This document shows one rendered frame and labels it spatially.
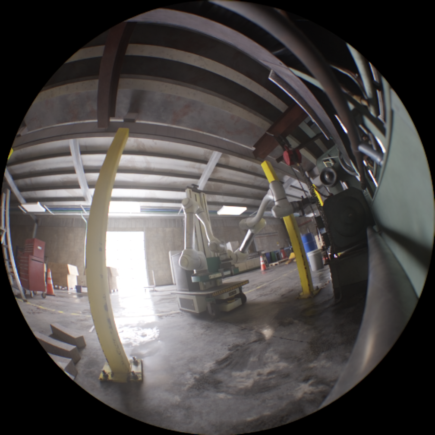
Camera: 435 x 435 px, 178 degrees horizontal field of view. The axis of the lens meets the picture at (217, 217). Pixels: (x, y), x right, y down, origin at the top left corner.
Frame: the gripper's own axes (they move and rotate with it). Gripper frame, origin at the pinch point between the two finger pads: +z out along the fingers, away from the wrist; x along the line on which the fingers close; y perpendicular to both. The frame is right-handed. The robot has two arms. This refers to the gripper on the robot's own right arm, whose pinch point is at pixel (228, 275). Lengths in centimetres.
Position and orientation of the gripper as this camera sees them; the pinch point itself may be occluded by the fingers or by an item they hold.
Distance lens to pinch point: 144.5
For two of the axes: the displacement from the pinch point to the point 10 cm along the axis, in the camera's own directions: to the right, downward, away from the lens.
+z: 2.0, 9.1, -3.6
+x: -7.1, -1.2, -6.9
